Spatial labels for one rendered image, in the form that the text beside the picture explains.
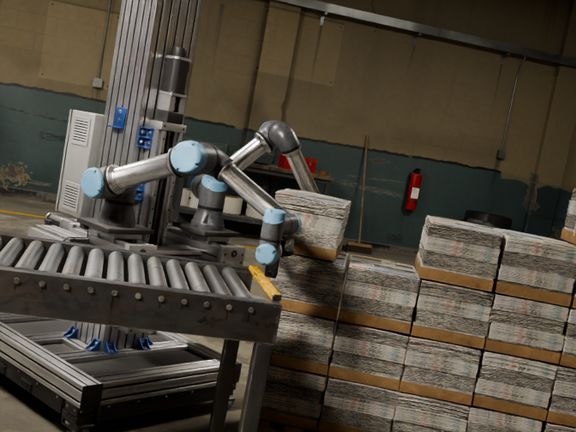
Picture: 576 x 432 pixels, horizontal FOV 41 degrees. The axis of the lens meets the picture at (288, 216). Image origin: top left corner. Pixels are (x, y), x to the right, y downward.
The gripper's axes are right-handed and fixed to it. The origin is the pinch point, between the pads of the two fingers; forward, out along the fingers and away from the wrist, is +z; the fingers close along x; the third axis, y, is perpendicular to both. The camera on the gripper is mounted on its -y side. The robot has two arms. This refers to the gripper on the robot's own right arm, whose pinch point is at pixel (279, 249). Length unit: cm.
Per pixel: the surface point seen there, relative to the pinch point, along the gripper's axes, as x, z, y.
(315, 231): -12.1, 8.1, 8.7
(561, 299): -110, 11, 1
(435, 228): -58, 10, 19
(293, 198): -1.2, 7.4, 19.7
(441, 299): -65, 10, -8
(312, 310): -16.7, 8.1, -22.9
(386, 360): -49, 10, -37
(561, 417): -120, 11, -45
